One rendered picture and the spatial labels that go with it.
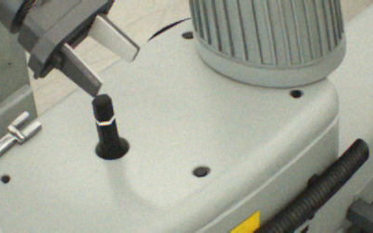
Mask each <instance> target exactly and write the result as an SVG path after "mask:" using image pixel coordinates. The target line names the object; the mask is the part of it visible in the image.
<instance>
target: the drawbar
mask: <svg viewBox="0 0 373 233"><path fill-rule="evenodd" d="M92 104H93V115H94V118H95V119H96V121H97V122H105V123H106V122H110V121H111V118H112V117H113V116H114V115H115V113H114V109H113V105H112V98H111V97H109V96H108V95H107V94H106V93H105V94H99V95H96V96H95V97H94V99H93V101H92ZM96 121H95V123H96V128H97V134H98V139H99V142H100V146H101V150H102V154H103V157H104V160H115V159H119V158H121V157H123V156H124V155H123V152H122V148H121V144H120V139H119V135H118V126H117V122H116V118H114V120H113V121H112V122H111V123H110V124H105V125H99V124H98V123H97V122H96Z"/></svg>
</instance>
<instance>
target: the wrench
mask: <svg viewBox="0 0 373 233"><path fill-rule="evenodd" d="M29 119H30V115H29V113H27V111H26V112H24V114H22V115H21V116H19V118H17V119H16V120H15V121H14V122H12V123H11V124H12V125H9V126H8V128H7V129H6V131H7V135H5V137H2V139H1V140H0V156H1V155H2V154H3V153H4V152H5V151H7V150H8V149H9V148H10V147H11V146H13V145H14V144H15V143H16V142H18V143H19V144H20V145H22V143H24V142H25V141H27V140H29V139H30V138H31V137H32V136H34V135H35V134H36V133H37V132H39V131H40V130H41V129H42V124H40V123H39V122H35V123H33V124H32V125H31V126H30V127H28V128H27V129H26V130H24V131H23V133H20V132H19V131H18V129H19V128H20V127H22V126H23V125H24V124H25V123H27V122H28V121H29Z"/></svg>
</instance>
